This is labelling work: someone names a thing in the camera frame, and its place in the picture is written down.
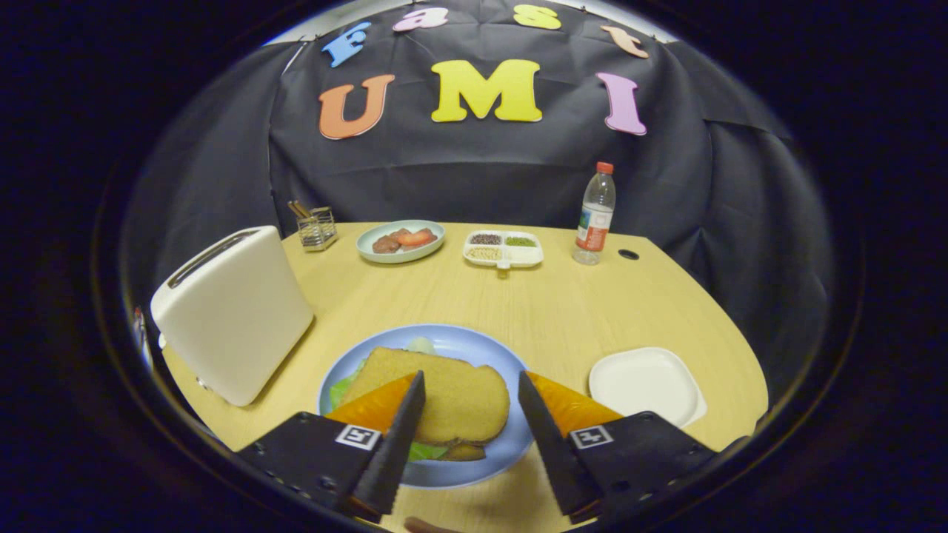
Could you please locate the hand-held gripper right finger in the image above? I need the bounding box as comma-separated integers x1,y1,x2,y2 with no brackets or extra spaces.
517,370,749,525

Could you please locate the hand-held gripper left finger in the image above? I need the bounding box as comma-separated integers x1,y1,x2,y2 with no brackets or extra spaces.
237,370,427,523

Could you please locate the green lettuce leaf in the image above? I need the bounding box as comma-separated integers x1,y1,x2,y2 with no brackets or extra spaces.
328,337,454,463

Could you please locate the light brown bread slice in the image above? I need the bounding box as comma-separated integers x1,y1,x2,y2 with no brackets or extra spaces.
339,346,511,446

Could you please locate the dark brown toast slice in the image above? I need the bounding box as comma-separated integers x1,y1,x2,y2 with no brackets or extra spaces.
437,442,487,463

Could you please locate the small white square plate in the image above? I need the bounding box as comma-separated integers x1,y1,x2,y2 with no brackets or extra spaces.
589,347,707,429

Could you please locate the blue round plate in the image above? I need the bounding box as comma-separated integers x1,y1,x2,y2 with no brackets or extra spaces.
317,324,535,489

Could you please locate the white divided seasoning dish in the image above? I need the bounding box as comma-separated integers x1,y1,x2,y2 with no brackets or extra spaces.
463,230,544,273

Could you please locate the white toaster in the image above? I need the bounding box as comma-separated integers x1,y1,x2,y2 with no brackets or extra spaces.
150,226,315,407

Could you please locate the pale green round plate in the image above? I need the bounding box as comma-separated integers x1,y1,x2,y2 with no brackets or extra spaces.
356,220,446,264

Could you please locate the clear red-capped water bottle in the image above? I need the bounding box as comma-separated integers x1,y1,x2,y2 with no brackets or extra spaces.
572,161,616,266

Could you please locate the metal utensil holder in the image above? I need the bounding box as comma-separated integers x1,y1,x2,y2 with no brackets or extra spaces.
287,200,338,252

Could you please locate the black backdrop cloth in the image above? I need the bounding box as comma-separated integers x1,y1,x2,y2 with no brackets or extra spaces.
122,0,834,423

